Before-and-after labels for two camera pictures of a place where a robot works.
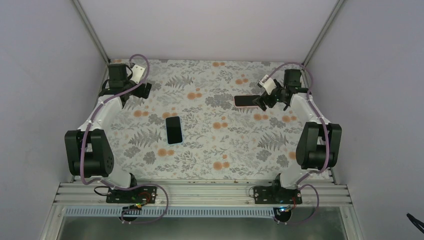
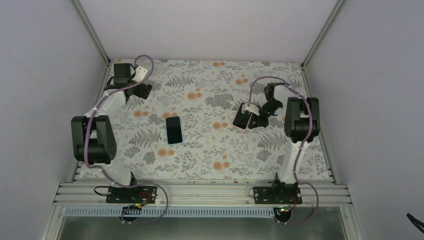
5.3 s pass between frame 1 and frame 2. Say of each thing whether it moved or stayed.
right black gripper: moved
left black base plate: stayed
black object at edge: stayed
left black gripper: stayed
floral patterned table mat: stayed
